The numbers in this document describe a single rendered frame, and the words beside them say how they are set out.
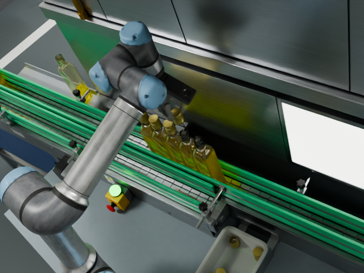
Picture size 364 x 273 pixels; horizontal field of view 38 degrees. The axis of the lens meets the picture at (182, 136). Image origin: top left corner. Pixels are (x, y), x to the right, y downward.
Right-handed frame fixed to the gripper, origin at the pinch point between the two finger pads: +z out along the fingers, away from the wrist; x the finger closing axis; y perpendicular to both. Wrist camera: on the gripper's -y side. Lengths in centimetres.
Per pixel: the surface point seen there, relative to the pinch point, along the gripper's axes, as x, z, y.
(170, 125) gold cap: 0.2, 8.3, 4.8
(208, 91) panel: -11.7, 1.0, -4.8
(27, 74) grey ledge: -15, 36, 107
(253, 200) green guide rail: 5.5, 28.4, -24.4
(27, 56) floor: -76, 124, 227
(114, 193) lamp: 19, 39, 30
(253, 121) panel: -11.0, 9.0, -19.5
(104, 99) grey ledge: -16, 36, 59
